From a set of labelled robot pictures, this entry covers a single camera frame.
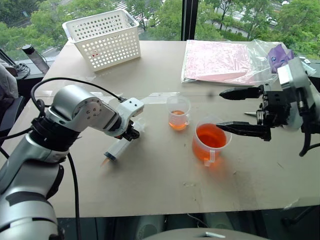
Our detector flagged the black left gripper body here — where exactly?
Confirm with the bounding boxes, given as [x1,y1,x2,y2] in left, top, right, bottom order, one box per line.
[117,120,137,142]

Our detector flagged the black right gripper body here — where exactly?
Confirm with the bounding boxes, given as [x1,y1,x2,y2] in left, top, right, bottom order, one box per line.
[256,83,292,128]

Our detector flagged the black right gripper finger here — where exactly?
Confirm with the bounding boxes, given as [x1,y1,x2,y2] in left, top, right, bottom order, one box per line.
[219,85,266,102]
[215,121,272,142]

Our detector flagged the clear plastic syringe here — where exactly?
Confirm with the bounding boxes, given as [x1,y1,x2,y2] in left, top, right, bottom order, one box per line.
[99,117,147,168]

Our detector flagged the large clear measuring cup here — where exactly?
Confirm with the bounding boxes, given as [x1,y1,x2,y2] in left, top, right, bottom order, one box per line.
[191,117,233,168]

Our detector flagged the small clear measuring cup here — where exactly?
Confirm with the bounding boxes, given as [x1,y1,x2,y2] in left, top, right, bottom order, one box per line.
[165,95,192,131]

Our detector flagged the pink paper in plastic sleeve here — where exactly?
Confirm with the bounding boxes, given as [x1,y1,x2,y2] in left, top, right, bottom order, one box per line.
[180,39,277,86]

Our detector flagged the purple item in clear bag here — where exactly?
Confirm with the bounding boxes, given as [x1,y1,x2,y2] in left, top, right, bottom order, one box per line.
[267,42,296,74]

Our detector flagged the white perforated plastic basket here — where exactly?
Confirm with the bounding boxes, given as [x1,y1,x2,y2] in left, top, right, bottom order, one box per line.
[61,9,141,73]

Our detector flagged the black water bottle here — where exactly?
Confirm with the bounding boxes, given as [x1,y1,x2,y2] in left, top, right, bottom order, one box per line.
[21,44,50,75]

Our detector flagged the grey cloth on chair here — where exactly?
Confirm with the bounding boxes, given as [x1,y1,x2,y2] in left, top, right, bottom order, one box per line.
[0,62,19,101]

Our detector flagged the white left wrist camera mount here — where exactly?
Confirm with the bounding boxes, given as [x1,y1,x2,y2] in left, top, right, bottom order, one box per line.
[109,97,145,138]

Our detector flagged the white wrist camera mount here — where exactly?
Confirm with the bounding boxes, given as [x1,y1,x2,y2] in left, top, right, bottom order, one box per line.
[276,57,311,130]
[109,97,145,138]

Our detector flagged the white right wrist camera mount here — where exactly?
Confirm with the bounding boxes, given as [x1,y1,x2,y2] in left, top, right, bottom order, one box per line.
[276,57,311,130]

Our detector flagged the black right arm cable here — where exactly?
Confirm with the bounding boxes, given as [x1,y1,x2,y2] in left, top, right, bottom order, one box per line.
[298,124,316,158]

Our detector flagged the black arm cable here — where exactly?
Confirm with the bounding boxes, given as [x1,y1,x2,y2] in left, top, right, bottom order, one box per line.
[298,124,316,158]
[29,76,126,240]

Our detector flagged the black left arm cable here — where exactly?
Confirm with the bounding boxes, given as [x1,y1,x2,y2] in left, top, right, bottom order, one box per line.
[29,76,126,240]

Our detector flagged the black window frame post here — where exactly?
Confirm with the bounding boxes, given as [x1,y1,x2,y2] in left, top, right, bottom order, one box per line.
[180,0,199,41]

